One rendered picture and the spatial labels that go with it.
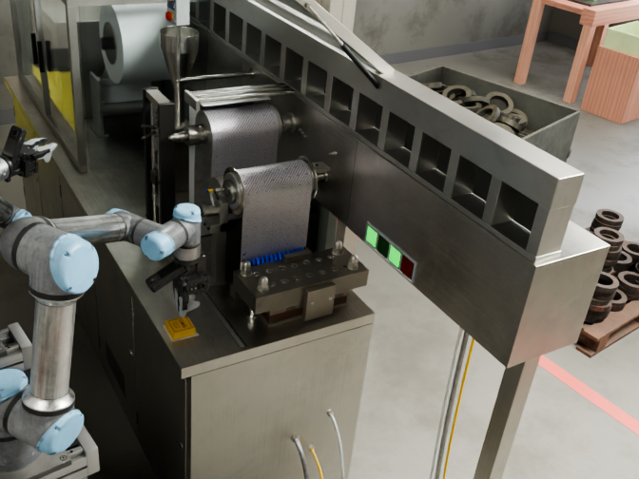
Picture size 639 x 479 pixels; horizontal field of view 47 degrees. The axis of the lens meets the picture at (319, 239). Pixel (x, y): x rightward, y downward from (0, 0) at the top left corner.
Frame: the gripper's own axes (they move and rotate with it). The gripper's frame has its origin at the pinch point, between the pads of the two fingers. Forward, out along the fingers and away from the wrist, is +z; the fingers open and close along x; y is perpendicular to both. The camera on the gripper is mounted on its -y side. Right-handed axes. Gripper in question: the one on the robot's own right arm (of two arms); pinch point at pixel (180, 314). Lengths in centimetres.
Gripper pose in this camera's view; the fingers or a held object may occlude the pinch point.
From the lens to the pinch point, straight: 221.6
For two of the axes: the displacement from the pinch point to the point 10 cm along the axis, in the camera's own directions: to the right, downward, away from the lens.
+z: -0.9, 8.6, 5.1
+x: -5.0, -4.8, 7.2
